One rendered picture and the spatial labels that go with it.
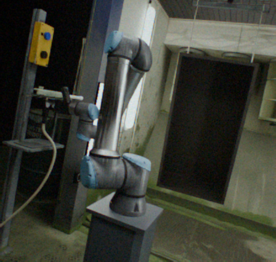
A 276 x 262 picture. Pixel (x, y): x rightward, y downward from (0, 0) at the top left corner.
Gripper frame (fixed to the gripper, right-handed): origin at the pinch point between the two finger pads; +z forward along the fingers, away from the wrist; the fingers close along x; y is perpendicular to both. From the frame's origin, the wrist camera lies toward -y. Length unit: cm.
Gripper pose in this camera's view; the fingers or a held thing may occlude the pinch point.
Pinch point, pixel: (47, 98)
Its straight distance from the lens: 174.9
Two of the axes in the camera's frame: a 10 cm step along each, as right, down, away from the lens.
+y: -1.9, 9.8, 0.6
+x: 3.6, 0.1, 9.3
